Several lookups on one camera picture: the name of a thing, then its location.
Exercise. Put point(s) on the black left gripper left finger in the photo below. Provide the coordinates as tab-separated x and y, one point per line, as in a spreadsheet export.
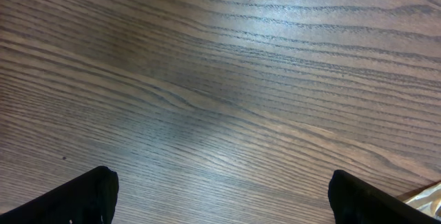
89	198

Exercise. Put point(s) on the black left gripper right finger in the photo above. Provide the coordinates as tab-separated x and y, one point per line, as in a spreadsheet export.
354	201

